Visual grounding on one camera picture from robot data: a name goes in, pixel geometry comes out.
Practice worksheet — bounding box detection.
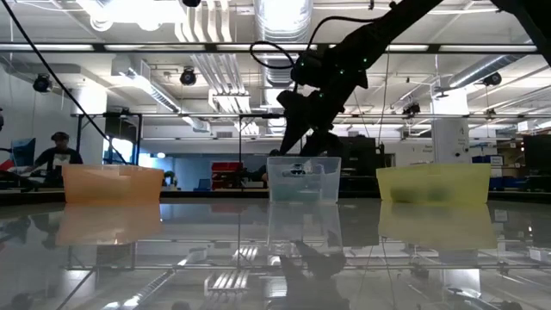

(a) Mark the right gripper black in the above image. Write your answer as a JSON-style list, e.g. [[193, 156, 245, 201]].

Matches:
[[277, 45, 369, 157]]

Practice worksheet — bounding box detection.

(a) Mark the clear plastic bin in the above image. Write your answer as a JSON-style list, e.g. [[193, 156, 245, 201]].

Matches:
[[265, 155, 342, 204]]

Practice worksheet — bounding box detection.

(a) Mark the person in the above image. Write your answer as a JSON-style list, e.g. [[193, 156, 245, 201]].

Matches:
[[247, 148, 282, 185], [21, 131, 85, 189]]

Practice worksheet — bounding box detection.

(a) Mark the red bin shelf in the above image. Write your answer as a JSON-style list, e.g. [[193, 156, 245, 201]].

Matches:
[[210, 161, 243, 190]]

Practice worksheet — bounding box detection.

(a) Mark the white pillar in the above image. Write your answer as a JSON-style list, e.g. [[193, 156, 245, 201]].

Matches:
[[431, 88, 471, 165]]

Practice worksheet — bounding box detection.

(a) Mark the yellow translucent plastic bin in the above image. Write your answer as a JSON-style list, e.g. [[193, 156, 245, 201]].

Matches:
[[375, 162, 492, 206]]

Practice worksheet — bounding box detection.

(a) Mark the orange translucent plastic bin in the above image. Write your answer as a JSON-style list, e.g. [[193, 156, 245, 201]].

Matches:
[[61, 163, 165, 205]]

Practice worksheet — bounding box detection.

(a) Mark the large black monitor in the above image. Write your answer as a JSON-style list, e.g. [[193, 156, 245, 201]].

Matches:
[[523, 133, 551, 176]]

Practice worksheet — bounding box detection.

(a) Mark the blue screen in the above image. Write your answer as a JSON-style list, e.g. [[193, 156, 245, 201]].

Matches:
[[8, 137, 38, 169]]

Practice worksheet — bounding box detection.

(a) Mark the black wall monitor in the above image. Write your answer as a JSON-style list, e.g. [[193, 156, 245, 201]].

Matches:
[[342, 135, 378, 170]]

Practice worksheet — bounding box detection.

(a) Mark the black background rig frame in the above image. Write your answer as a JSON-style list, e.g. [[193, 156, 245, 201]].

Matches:
[[238, 113, 304, 190]]

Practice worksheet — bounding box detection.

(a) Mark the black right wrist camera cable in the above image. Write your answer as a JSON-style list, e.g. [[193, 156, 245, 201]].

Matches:
[[249, 15, 381, 71]]

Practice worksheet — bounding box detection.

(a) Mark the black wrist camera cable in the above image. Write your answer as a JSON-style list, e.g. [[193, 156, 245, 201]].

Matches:
[[249, 15, 381, 71], [0, 0, 131, 166]]

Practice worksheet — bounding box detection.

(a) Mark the silver ceiling air duct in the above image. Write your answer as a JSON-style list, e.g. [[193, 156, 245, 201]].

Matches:
[[252, 0, 314, 137]]

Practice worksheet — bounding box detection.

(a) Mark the silver slanted duct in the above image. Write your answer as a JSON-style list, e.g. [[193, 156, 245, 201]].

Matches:
[[447, 19, 551, 90]]

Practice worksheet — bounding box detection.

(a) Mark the black left wrist camera cable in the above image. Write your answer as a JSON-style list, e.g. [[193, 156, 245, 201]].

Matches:
[[0, 0, 131, 166]]

